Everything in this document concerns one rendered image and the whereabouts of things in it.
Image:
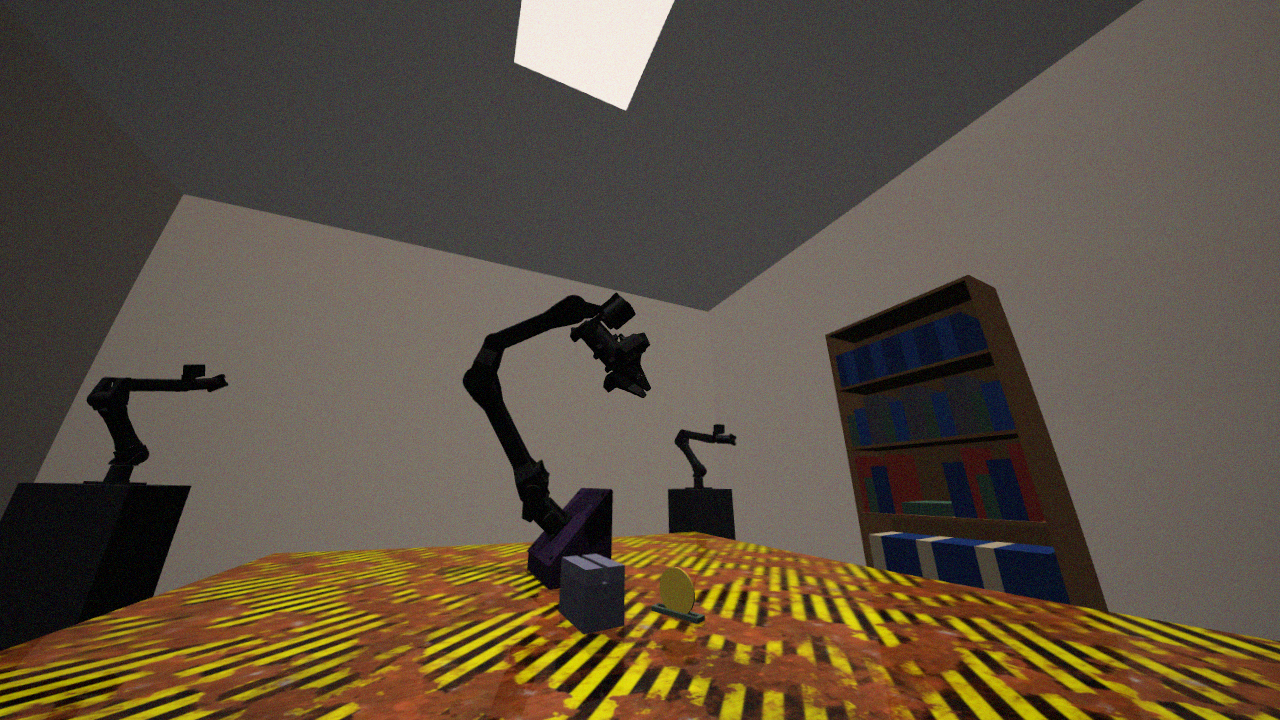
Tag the gold coin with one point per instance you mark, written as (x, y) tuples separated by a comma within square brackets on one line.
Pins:
[(677, 590)]

